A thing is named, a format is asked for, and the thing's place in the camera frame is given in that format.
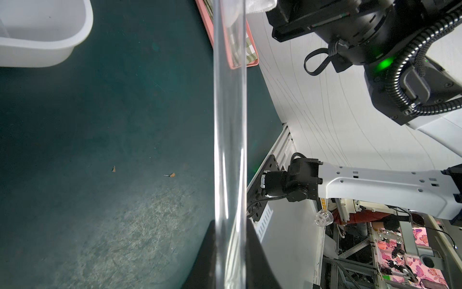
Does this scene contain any white wipe cloth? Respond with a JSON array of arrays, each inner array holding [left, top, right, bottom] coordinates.
[[220, 0, 277, 26]]

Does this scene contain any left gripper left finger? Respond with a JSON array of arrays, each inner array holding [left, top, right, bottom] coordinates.
[[182, 220, 216, 289]]

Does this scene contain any white rectangular tray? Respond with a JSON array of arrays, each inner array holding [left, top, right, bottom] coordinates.
[[1, 0, 93, 68]]

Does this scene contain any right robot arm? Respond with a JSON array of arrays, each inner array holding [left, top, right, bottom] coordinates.
[[261, 1, 462, 225]]

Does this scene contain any green table mat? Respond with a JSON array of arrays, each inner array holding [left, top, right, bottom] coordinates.
[[0, 0, 284, 289]]

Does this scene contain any test tube blue cap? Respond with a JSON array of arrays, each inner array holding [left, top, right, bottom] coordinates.
[[213, 1, 247, 289]]

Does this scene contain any green checkered cloth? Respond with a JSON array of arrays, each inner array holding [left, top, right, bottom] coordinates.
[[203, 0, 257, 66]]

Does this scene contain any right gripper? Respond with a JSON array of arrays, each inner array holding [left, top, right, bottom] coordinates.
[[266, 1, 393, 43]]

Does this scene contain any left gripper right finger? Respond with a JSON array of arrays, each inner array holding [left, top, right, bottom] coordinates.
[[245, 219, 281, 289]]

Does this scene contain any pink tray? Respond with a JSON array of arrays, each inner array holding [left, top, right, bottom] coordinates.
[[194, 0, 260, 70]]

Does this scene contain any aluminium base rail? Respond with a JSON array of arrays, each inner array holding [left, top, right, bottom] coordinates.
[[247, 123, 296, 197]]

